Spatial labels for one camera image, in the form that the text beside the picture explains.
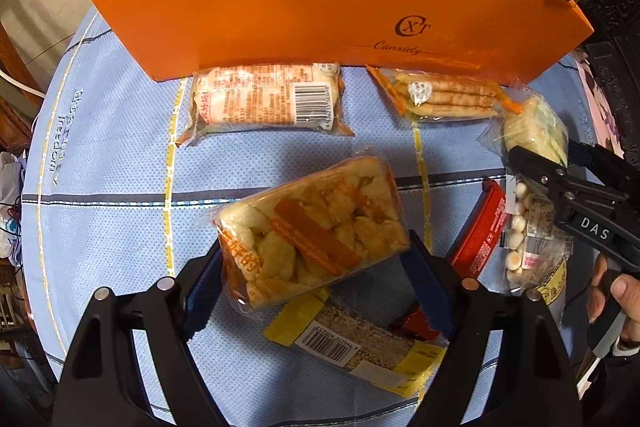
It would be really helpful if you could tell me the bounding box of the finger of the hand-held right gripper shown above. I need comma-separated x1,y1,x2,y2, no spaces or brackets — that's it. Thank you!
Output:
507,146,568,212
567,139,640,195

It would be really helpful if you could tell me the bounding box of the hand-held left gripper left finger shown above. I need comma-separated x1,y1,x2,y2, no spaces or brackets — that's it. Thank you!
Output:
59,242,226,427

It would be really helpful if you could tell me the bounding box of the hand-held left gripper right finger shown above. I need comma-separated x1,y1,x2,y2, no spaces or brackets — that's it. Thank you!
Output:
400,239,583,427

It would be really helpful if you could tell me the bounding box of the pale green cake packet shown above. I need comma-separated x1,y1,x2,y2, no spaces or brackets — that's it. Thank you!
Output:
480,79,571,168

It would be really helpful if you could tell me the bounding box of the golden bread snack packet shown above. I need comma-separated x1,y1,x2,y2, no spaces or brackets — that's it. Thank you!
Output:
212,154,413,313

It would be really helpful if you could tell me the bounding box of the person's right forearm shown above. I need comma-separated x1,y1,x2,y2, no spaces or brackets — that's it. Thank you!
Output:
607,334,640,388

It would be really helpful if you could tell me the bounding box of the person's right hand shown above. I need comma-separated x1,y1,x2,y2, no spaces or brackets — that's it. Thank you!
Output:
587,254,640,353

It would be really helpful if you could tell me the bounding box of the small red snack packet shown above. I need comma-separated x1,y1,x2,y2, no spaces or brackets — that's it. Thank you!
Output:
390,302,441,340

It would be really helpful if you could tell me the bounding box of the clear egg ball biscuit packet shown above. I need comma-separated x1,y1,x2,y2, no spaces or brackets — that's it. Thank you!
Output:
502,174,573,313

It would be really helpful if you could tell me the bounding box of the long red snack packet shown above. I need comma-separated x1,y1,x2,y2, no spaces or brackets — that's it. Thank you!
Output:
447,179,508,278

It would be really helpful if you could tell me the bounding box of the yellow-edged cereal bar packet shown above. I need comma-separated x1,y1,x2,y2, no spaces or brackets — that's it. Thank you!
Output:
264,289,448,400

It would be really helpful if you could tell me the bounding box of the stick biscuit packet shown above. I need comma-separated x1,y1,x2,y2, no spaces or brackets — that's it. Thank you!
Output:
365,64,523,122

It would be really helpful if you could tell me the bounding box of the dark carved wooden chair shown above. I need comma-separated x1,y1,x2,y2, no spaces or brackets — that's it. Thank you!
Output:
575,0,640,168

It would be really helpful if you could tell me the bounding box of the blue checked tablecloth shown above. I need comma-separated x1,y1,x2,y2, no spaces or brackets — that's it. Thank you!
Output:
20,4,626,427

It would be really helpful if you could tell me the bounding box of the beige orange-print snack packet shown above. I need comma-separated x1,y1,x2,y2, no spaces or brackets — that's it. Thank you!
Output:
175,62,356,148

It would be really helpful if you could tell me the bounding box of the white plastic bag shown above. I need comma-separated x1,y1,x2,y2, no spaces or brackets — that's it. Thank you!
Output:
0,152,26,268

